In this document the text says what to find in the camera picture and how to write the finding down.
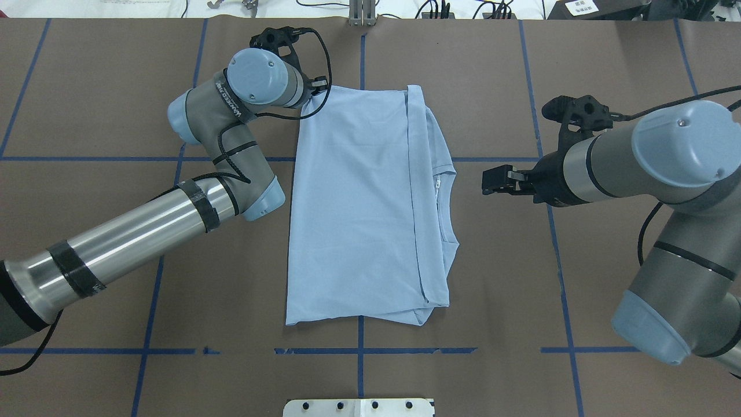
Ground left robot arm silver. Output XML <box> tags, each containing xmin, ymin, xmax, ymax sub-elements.
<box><xmin>1</xmin><ymin>47</ymin><xmax>333</xmax><ymax>346</ymax></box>

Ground aluminium frame post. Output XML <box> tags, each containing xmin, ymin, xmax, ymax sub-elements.
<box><xmin>347</xmin><ymin>0</ymin><xmax>377</xmax><ymax>27</ymax></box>

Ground brown paper table cover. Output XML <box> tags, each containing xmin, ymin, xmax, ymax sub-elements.
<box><xmin>1</xmin><ymin>16</ymin><xmax>739</xmax><ymax>416</ymax></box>

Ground light blue t-shirt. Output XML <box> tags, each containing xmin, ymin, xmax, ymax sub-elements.
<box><xmin>285</xmin><ymin>85</ymin><xmax>460</xmax><ymax>325</ymax></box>

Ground black box with label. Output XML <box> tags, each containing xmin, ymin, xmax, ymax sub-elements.
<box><xmin>546</xmin><ymin>1</ymin><xmax>651</xmax><ymax>21</ymax></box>

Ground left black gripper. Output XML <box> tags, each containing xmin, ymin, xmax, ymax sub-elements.
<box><xmin>301</xmin><ymin>74</ymin><xmax>330</xmax><ymax>107</ymax></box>

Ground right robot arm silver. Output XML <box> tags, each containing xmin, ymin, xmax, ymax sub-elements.
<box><xmin>481</xmin><ymin>95</ymin><xmax>740</xmax><ymax>378</ymax></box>

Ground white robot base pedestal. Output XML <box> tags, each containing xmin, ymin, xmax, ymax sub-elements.
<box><xmin>283</xmin><ymin>398</ymin><xmax>436</xmax><ymax>416</ymax></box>

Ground blue tape line lengthwise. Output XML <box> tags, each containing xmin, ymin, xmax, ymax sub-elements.
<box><xmin>131</xmin><ymin>19</ymin><xmax>209</xmax><ymax>417</ymax></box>

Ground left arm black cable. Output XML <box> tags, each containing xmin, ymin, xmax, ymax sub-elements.
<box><xmin>0</xmin><ymin>25</ymin><xmax>333</xmax><ymax>377</ymax></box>

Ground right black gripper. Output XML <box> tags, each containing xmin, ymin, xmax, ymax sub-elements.
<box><xmin>482</xmin><ymin>152</ymin><xmax>574</xmax><ymax>207</ymax></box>

